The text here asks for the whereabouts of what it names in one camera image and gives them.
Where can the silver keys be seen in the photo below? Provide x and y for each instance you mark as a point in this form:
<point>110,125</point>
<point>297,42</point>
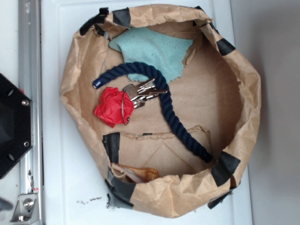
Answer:
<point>139,94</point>

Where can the crumpled red paper ball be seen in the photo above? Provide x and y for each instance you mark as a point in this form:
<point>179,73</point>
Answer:
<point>115,107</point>

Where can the brown seashell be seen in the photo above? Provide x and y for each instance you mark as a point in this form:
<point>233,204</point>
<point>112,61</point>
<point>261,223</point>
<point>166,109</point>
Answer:
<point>135,175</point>

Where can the brown paper bag bin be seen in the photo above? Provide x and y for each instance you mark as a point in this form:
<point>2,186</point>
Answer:
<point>218,100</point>

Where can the light teal cloth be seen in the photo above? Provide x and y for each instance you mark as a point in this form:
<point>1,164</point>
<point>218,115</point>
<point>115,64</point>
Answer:
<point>164,52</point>

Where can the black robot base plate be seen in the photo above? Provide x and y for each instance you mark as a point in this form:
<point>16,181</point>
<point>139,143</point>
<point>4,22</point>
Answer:
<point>15,125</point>

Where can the aluminium rail with bracket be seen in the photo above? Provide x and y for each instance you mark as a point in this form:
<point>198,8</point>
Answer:
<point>30,206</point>

